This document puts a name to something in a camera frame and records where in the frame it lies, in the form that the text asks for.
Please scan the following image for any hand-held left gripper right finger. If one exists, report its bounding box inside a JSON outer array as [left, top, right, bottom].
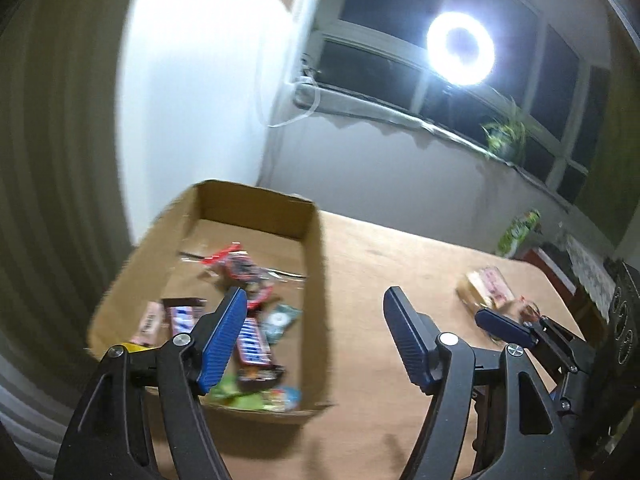
[[382, 286, 567, 480]]

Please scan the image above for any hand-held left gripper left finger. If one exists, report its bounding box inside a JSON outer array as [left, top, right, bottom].
[[52, 286, 249, 480]]

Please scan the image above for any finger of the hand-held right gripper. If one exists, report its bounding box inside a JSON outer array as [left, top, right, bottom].
[[474, 308, 539, 347], [531, 316, 597, 377]]

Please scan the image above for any small clear-wrapped dark nut candy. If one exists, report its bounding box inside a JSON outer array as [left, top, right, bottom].
[[517, 298, 547, 323]]

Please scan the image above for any pink snack packet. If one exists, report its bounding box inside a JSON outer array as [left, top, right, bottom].
[[133, 301, 167, 347], [456, 266, 517, 312]]

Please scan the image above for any green candy packet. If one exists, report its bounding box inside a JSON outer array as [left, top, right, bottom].
[[207, 374, 242, 402]]

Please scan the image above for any brown chocolate bar white label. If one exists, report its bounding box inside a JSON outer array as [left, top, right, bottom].
[[161, 296, 207, 337]]

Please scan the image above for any black candy with red ends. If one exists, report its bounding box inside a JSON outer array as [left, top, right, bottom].
[[244, 280, 277, 309]]

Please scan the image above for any teal candy packet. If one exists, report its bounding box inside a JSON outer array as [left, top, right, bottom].
[[263, 303, 302, 344]]

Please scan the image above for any yellow ball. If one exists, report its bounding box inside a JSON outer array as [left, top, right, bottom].
[[235, 384, 303, 413]]

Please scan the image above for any red clear snack packet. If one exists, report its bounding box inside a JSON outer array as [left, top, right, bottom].
[[199, 244, 275, 288]]

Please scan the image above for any cardboard box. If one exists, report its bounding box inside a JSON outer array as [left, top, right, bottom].
[[86, 179, 337, 423]]

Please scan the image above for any beige table cloth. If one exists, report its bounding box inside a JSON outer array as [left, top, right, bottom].
[[84, 209, 587, 480]]

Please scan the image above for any white lace tablecloth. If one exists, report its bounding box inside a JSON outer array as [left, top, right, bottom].
[[561, 233, 614, 307]]

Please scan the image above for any green white bag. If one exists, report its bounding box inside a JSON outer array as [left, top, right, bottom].
[[496, 208, 542, 257]]

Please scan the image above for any potted spider plant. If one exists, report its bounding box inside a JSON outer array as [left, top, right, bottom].
[[481, 94, 529, 164]]

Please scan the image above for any dark green curtain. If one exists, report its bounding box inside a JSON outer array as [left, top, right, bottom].
[[587, 7, 640, 263]]

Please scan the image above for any white framed window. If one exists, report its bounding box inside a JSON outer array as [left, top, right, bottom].
[[299, 0, 612, 207]]

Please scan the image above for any white cable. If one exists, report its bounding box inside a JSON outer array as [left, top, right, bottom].
[[256, 50, 322, 129]]

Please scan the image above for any ring light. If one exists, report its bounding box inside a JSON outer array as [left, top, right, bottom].
[[425, 10, 497, 88]]

